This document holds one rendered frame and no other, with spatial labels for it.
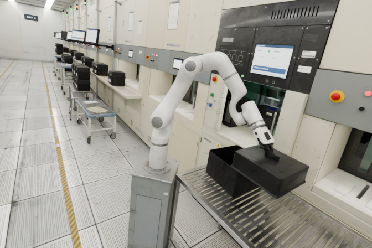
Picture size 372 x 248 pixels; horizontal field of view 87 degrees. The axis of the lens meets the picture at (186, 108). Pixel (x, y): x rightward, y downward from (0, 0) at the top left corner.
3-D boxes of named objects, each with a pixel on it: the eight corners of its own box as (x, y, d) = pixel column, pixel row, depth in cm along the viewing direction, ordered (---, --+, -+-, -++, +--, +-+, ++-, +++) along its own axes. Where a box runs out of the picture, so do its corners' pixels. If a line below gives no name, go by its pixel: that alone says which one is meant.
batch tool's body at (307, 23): (187, 196, 220) (217, 8, 168) (241, 175, 277) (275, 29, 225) (253, 267, 153) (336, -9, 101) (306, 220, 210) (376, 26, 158)
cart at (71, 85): (66, 100, 502) (66, 82, 489) (89, 99, 533) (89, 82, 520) (71, 111, 430) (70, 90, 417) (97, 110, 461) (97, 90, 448)
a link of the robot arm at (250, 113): (246, 125, 112) (261, 119, 108) (237, 106, 117) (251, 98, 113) (249, 127, 119) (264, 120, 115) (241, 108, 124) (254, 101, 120)
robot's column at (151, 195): (124, 261, 145) (129, 173, 125) (138, 230, 172) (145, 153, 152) (160, 271, 142) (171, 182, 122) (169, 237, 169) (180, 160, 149)
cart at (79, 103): (75, 123, 372) (74, 98, 359) (103, 120, 404) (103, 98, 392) (87, 145, 301) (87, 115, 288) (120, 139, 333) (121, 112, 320)
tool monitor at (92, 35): (85, 47, 391) (84, 27, 381) (110, 50, 421) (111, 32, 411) (89, 48, 359) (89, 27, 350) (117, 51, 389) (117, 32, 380)
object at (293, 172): (229, 165, 112) (233, 145, 109) (259, 156, 129) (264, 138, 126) (276, 199, 90) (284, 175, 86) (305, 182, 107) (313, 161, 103)
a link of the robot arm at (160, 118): (167, 127, 134) (160, 135, 118) (153, 117, 134) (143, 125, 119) (207, 63, 118) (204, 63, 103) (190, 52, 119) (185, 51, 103)
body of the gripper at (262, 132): (257, 124, 107) (267, 144, 103) (268, 123, 113) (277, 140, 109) (247, 129, 113) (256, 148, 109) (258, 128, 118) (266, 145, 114)
